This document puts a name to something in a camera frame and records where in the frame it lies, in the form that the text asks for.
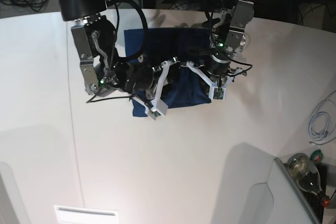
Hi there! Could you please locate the clear plastic bottle red cap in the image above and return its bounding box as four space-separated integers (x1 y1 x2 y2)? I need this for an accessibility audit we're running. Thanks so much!
286 153 331 208

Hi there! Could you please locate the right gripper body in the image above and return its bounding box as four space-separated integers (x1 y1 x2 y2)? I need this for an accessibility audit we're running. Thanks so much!
113 57 180 97

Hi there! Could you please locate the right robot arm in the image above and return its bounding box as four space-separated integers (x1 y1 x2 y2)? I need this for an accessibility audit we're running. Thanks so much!
59 0 177 120

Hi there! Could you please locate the coiled light blue cable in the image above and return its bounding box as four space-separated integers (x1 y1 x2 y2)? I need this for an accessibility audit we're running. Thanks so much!
307 96 336 145

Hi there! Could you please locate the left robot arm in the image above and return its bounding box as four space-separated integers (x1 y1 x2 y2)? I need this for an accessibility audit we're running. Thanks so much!
186 0 254 100

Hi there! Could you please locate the dark blue t-shirt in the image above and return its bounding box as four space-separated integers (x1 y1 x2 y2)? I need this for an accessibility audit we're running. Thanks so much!
123 27 213 118

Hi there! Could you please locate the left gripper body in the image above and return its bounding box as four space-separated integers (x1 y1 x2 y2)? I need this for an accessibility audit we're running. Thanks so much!
187 47 231 82

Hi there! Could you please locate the green tape roll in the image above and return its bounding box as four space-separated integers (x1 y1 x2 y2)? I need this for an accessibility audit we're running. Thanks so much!
310 149 323 164

